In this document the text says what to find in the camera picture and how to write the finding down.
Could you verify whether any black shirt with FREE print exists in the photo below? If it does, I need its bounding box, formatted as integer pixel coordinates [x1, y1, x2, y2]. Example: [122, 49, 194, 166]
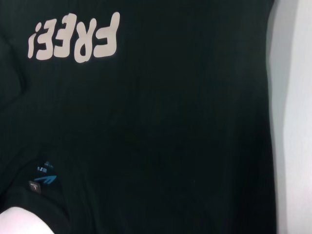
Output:
[0, 0, 283, 234]

